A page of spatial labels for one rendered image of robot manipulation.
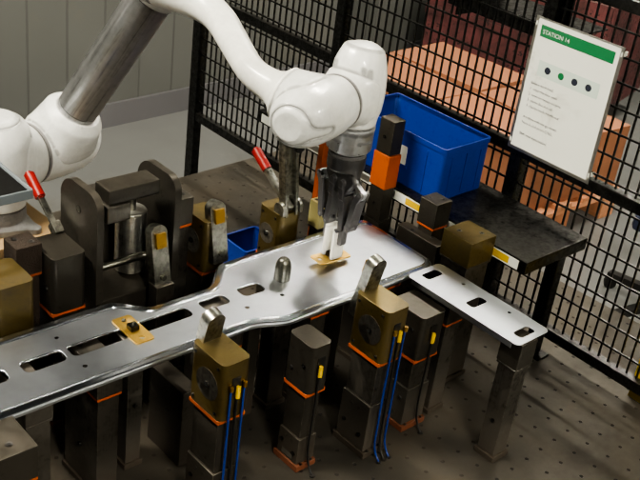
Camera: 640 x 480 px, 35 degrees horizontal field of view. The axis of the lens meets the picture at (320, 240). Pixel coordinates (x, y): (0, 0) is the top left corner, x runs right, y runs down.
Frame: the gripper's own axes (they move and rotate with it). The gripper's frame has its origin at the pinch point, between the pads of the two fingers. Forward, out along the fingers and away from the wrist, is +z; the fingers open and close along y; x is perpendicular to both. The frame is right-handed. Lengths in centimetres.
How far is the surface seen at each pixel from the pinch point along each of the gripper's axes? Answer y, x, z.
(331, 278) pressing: 5.0, -4.2, 5.0
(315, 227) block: -11.5, 5.9, 4.3
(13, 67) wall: -272, 67, 70
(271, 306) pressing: 6.7, -20.8, 4.9
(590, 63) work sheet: 14, 54, -35
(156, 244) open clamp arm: -12.7, -33.9, -2.2
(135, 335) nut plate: 2.0, -47.5, 4.6
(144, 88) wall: -275, 137, 92
